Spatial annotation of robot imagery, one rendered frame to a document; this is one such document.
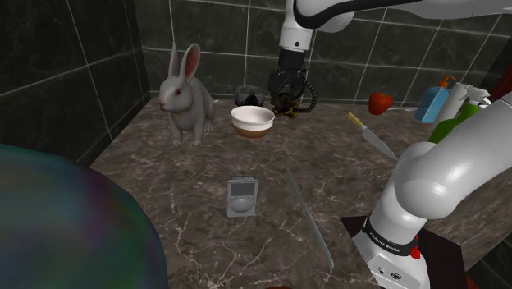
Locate black round container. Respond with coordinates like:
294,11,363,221
234,85,267,108

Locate white and brown bowl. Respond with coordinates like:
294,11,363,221
231,105,277,140

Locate red apple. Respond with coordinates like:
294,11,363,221
368,91,395,117

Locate white rabbit figure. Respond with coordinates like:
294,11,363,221
158,41,216,148

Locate grey music player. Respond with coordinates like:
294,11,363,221
226,175,259,218

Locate blue pump bottle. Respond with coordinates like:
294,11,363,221
413,75,457,124

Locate long grey knife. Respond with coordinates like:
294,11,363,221
286,169,336,270

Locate green bottle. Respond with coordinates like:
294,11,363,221
427,101,482,145

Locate white spray bottle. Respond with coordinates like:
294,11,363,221
433,82,491,130

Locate large iridescent round object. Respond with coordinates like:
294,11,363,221
0,142,170,289

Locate black coiled cable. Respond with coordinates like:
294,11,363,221
296,77,319,114

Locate yellow-handled knife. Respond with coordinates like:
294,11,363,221
346,112,399,162

